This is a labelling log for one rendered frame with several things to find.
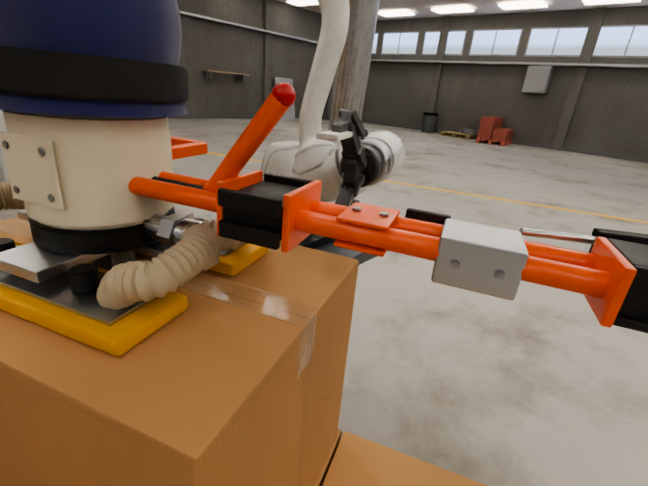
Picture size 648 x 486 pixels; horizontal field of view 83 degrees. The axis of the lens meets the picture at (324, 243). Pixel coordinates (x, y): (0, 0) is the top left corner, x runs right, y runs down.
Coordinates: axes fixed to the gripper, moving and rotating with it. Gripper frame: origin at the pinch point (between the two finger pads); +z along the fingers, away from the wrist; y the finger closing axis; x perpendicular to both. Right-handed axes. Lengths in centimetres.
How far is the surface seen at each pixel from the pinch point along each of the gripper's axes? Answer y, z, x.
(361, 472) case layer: 53, 0, -12
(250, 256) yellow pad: 11.1, 5.5, 8.9
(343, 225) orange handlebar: -1.1, 16.9, -8.4
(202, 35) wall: -129, -1020, 822
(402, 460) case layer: 53, -5, -19
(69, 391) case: 12.7, 33.3, 9.3
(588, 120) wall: 14, -1356, -339
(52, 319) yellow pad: 10.9, 28.8, 17.4
